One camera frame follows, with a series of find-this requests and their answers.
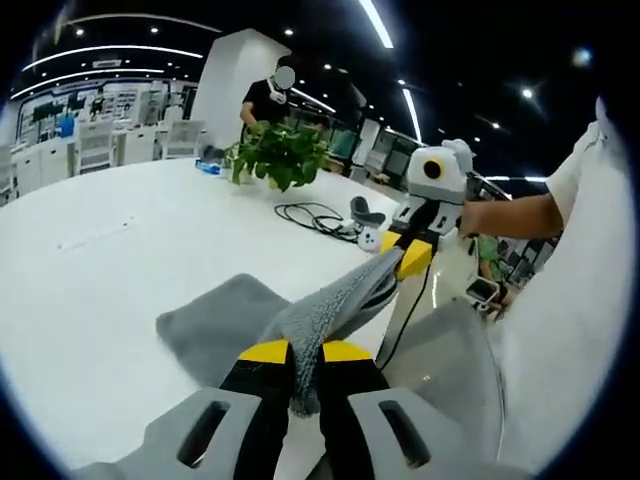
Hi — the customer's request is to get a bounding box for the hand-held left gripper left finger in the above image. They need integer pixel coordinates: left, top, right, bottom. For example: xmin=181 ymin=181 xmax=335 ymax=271
xmin=69 ymin=338 xmax=294 ymax=480

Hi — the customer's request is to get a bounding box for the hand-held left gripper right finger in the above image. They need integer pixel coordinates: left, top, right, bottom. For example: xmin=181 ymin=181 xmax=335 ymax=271
xmin=319 ymin=341 xmax=534 ymax=480

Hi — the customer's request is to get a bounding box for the grey towel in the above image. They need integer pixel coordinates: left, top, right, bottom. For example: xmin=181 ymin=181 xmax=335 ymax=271
xmin=155 ymin=246 xmax=407 ymax=417

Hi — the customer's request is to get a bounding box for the white swivel chair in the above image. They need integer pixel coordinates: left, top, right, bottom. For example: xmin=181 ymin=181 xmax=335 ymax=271
xmin=463 ymin=277 xmax=503 ymax=315

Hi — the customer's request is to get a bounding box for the grey mesh office chair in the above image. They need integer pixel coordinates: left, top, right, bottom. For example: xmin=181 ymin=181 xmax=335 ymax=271
xmin=377 ymin=297 xmax=509 ymax=454

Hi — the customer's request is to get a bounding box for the large green potted plant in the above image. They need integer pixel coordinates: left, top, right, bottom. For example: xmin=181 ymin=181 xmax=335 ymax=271
xmin=223 ymin=121 xmax=332 ymax=194

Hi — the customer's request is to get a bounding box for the white table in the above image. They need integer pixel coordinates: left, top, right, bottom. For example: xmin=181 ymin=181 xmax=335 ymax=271
xmin=0 ymin=157 xmax=441 ymax=466

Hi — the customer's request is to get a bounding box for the white mesh office chair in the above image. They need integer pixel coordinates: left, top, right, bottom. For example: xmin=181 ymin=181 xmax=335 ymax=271
xmin=163 ymin=119 xmax=207 ymax=160
xmin=74 ymin=119 xmax=117 ymax=175

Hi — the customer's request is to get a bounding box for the coiled black cable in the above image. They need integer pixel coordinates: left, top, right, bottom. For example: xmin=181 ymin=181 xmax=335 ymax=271
xmin=273 ymin=201 xmax=360 ymax=237

